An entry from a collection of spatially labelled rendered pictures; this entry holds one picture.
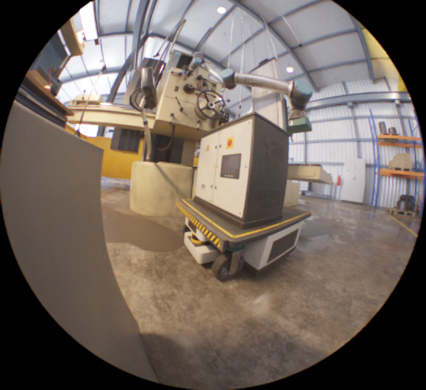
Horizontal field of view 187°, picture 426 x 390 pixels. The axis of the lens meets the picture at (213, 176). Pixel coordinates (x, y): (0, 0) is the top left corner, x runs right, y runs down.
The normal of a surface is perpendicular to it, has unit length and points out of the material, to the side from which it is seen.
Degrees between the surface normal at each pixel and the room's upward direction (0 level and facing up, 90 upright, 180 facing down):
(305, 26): 169
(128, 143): 90
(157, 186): 90
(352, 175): 90
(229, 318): 0
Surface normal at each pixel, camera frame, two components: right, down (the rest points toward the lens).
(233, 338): 0.11, -0.99
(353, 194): -0.86, -0.09
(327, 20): -0.28, 0.96
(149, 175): 0.18, 0.04
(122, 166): 0.51, 0.07
